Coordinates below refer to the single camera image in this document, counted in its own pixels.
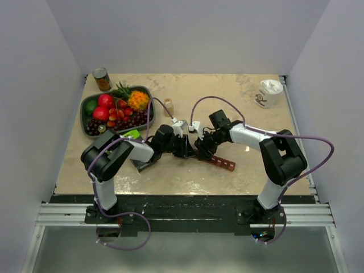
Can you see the green glass bottle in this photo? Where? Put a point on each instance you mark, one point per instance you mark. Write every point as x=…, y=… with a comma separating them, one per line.
x=101, y=129

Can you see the upper red apple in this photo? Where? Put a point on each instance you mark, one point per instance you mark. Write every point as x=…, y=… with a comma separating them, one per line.
x=106, y=100

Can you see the dark grape bunch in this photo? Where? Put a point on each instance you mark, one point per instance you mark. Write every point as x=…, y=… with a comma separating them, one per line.
x=138, y=121

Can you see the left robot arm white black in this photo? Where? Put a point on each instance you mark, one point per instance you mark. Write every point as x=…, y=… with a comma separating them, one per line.
x=106, y=155

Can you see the orange spiky fruit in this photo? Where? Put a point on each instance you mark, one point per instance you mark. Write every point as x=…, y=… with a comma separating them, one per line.
x=138, y=100

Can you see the red weekly pill organizer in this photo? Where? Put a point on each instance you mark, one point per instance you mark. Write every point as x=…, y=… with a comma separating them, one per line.
x=221, y=162

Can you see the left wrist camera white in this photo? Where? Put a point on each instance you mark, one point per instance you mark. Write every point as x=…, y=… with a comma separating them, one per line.
x=179, y=126

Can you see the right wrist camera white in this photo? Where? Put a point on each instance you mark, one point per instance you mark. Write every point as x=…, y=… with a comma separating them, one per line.
x=196, y=127

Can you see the black product box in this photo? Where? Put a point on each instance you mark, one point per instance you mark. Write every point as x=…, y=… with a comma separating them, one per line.
x=140, y=166

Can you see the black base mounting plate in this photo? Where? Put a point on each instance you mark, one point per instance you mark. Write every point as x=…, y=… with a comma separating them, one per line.
x=239, y=215

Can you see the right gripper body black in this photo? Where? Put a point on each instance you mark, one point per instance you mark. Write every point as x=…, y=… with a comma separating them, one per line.
x=209, y=142

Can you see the small amber pill bottle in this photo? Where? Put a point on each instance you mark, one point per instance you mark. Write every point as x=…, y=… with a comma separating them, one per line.
x=169, y=110

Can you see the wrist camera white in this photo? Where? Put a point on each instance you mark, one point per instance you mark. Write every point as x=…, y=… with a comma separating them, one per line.
x=196, y=127
x=179, y=126

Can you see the grey fruit tray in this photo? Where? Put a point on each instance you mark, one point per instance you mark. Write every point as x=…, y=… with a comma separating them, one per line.
x=122, y=93

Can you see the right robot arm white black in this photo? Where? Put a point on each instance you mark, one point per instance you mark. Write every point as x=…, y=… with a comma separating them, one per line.
x=282, y=157

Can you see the green lime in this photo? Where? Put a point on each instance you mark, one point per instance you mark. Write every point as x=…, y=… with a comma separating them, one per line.
x=89, y=107

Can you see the lower red apple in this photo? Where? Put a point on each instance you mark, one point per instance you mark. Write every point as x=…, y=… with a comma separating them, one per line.
x=101, y=113

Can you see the red apple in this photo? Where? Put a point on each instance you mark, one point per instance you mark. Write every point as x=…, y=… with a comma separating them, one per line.
x=101, y=113
x=106, y=100

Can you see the strawberries pile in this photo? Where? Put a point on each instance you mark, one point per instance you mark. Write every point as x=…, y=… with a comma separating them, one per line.
x=120, y=113

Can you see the tin can with label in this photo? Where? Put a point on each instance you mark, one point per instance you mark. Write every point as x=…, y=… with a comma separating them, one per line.
x=102, y=79

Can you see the white paper cup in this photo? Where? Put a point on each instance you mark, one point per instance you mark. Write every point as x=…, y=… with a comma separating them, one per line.
x=268, y=93

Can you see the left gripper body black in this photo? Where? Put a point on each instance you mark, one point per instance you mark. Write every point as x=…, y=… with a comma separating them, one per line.
x=178, y=145

